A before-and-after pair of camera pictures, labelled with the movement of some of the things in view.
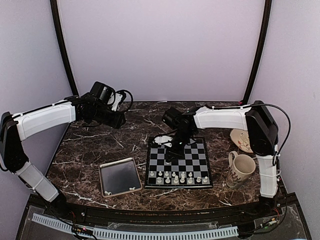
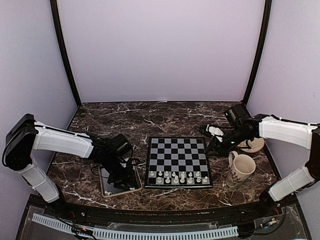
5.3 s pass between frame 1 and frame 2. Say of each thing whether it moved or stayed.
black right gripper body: moved
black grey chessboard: stayed
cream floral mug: stayed
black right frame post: stayed
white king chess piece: stayed
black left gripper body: moved
